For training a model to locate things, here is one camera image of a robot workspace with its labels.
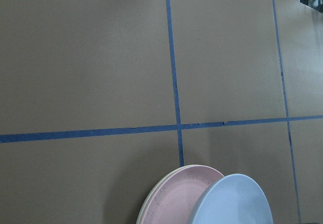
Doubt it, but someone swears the pink plate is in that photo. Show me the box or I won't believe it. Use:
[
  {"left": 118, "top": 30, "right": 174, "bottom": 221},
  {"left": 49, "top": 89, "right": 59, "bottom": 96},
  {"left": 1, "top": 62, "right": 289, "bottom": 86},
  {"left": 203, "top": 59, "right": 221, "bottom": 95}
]
[{"left": 138, "top": 165, "right": 225, "bottom": 224}]

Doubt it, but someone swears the blue plate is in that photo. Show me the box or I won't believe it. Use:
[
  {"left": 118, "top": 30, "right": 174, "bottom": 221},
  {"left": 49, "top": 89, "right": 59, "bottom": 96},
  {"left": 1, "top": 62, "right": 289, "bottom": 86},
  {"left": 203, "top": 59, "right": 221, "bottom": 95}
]
[{"left": 187, "top": 174, "right": 273, "bottom": 223}]

